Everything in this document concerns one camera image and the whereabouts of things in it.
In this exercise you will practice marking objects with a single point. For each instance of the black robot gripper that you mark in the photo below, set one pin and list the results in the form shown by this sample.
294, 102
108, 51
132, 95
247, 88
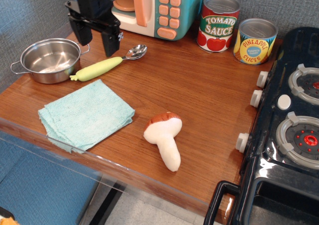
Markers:
96, 14

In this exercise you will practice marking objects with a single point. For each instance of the spoon with yellow-green handle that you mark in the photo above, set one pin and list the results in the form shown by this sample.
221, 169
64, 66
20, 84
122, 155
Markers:
102, 67

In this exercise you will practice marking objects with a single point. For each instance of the light blue folded towel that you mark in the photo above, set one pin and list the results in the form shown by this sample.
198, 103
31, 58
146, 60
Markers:
82, 119

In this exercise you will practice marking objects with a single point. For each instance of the small stainless steel pot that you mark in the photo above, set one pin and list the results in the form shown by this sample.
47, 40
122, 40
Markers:
50, 61

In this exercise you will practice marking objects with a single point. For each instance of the teal toy microwave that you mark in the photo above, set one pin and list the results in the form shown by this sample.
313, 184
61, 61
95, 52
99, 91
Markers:
164, 19

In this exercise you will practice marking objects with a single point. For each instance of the plush white brown mushroom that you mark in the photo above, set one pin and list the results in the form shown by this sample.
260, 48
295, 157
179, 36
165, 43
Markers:
161, 131

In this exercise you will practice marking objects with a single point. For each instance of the tomato sauce can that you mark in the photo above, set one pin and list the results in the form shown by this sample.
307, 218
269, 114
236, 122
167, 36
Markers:
217, 24

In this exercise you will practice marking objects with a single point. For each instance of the clear acrylic barrier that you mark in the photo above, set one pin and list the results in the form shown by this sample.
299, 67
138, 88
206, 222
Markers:
40, 187

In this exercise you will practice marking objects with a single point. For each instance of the pineapple slices can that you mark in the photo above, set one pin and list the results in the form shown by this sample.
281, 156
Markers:
255, 40

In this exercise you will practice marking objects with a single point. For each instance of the black toy stove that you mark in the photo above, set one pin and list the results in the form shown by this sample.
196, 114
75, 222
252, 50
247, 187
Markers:
279, 182

